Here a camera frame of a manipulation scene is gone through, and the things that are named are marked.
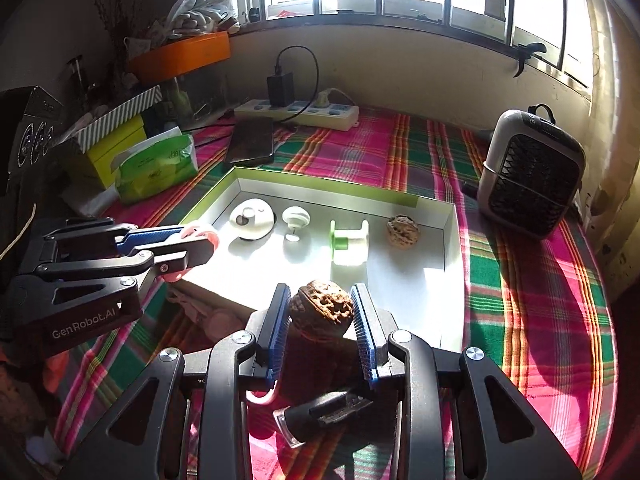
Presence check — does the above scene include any pink cup-shaped piece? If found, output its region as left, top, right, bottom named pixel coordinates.
left=162, top=222, right=219, bottom=283

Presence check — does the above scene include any round white dome massager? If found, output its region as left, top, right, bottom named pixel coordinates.
left=229, top=198, right=276, bottom=242

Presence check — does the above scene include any small white mushroom massager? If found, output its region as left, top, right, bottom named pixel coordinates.
left=282, top=206, right=310, bottom=243

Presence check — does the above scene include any white USB cable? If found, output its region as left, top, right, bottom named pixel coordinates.
left=245, top=383, right=279, bottom=406

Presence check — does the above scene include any black flashlight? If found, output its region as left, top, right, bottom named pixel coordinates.
left=272, top=389, right=374, bottom=448

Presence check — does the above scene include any brown walnut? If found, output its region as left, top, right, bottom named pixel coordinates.
left=386, top=214, right=420, bottom=249
left=288, top=280, right=355, bottom=342

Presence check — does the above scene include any green white spool roller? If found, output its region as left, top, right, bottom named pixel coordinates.
left=330, top=220, right=370, bottom=266

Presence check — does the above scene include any pink white clip massager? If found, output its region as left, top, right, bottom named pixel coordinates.
left=167, top=285, right=245, bottom=342

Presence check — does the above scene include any green tissue pack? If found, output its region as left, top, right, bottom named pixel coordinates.
left=111, top=127, right=198, bottom=205

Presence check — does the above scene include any yellow box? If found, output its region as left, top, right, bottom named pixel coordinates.
left=68, top=115, right=146, bottom=190

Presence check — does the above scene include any white green cardboard box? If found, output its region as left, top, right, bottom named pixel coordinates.
left=178, top=168, right=464, bottom=351

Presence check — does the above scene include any striped white box lid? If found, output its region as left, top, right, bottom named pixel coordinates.
left=62, top=84, right=163, bottom=153

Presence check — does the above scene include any plaid pink green cloth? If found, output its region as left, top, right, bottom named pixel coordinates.
left=50, top=110, right=618, bottom=479

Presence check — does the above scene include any black smartphone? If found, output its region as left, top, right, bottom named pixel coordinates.
left=224, top=117, right=274, bottom=170

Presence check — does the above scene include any orange box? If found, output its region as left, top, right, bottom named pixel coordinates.
left=127, top=32, right=231, bottom=86

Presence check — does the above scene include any black charger adapter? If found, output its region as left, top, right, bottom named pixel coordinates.
left=267, top=64, right=295, bottom=107

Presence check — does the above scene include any white power strip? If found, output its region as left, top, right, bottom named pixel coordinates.
left=233, top=100, right=359, bottom=131

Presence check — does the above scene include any white plug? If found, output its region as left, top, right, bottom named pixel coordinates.
left=314, top=87, right=355, bottom=108

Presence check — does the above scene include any plastic bags pile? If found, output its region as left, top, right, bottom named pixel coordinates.
left=145, top=0, right=241, bottom=48

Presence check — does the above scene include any grey black mini heater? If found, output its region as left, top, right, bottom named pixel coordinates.
left=476, top=103, right=586, bottom=240

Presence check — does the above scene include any black charger cable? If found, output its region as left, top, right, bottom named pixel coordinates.
left=274, top=44, right=320, bottom=124

